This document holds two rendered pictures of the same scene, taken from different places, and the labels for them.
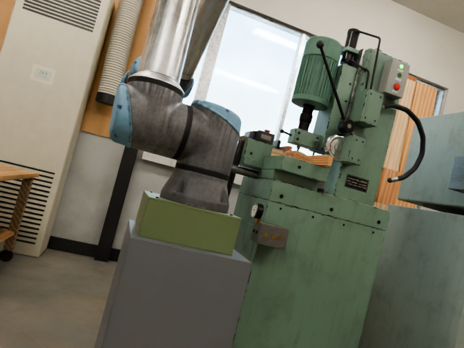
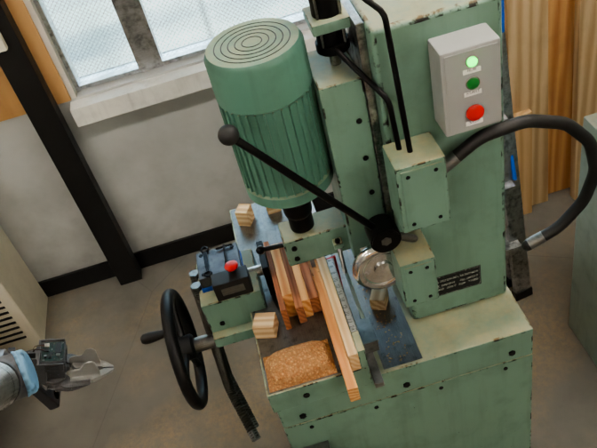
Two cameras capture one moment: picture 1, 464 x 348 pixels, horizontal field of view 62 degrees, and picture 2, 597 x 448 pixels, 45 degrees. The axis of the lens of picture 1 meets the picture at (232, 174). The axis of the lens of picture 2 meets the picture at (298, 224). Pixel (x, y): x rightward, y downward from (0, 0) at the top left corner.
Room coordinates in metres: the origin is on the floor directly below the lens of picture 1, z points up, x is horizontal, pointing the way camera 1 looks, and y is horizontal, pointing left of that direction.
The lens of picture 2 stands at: (0.73, -0.53, 2.07)
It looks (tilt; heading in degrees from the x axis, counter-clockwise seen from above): 41 degrees down; 14
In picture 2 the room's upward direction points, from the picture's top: 16 degrees counter-clockwise
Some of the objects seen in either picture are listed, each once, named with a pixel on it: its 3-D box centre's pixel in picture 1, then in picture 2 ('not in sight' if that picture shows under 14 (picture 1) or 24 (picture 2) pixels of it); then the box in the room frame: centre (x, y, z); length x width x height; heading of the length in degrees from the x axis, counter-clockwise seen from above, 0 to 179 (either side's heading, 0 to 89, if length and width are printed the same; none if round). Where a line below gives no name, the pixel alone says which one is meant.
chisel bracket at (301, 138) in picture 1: (304, 141); (315, 238); (1.82, -0.29, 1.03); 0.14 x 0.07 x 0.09; 105
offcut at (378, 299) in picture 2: not in sight; (378, 298); (1.82, -0.40, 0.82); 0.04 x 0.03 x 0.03; 168
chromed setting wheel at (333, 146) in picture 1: (337, 147); (382, 265); (1.73, -0.43, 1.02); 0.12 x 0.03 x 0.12; 105
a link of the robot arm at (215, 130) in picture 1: (207, 137); not in sight; (1.06, 0.09, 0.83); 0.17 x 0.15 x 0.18; 112
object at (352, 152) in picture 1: (351, 150); (413, 268); (1.71, -0.49, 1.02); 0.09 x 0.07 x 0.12; 15
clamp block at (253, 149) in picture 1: (255, 152); (232, 290); (1.80, -0.08, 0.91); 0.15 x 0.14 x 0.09; 15
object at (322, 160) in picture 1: (300, 161); (322, 294); (1.76, -0.29, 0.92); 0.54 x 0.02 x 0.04; 15
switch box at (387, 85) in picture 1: (393, 79); (465, 81); (1.77, -0.62, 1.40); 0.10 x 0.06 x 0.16; 105
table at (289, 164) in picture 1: (268, 166); (272, 292); (1.83, -0.16, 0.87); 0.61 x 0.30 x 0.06; 15
